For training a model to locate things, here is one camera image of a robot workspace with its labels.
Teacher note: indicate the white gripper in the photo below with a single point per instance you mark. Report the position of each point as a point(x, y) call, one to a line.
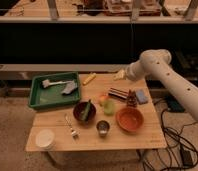
point(120, 75)

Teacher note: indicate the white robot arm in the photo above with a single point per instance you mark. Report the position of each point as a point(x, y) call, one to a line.
point(156, 63)

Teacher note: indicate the red orange bowl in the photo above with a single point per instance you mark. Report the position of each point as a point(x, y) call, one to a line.
point(129, 119)

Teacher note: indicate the dark brown bowl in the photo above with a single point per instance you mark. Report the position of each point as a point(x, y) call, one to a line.
point(78, 111)

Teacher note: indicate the green vegetable in bowl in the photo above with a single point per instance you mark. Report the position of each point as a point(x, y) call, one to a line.
point(86, 111)

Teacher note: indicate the striped dark box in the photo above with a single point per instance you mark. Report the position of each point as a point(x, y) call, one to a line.
point(118, 93)

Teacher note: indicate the yellow banana toy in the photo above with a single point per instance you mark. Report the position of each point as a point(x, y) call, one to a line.
point(89, 78)

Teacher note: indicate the brown pine cone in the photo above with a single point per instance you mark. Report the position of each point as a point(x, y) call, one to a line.
point(131, 99)

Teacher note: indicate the blue sponge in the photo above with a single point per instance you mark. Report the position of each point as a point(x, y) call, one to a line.
point(141, 97)

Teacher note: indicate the green plastic cup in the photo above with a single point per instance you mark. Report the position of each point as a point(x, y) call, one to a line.
point(109, 108)

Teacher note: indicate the wooden table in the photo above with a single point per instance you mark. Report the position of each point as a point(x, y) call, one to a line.
point(149, 136)

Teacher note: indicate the grey cloth in tray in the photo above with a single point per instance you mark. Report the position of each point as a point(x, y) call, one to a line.
point(70, 87)

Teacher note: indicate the small metal cup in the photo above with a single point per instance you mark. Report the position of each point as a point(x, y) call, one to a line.
point(102, 128)

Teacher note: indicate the metal fork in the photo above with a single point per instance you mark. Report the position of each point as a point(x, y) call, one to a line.
point(74, 133)

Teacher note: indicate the green plastic tray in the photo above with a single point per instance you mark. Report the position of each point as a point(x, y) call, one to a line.
point(52, 96)

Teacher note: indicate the white round lid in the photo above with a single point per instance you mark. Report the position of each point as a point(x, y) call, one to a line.
point(45, 139)

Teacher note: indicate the black power adapter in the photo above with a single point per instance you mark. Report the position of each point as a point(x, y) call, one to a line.
point(186, 158)

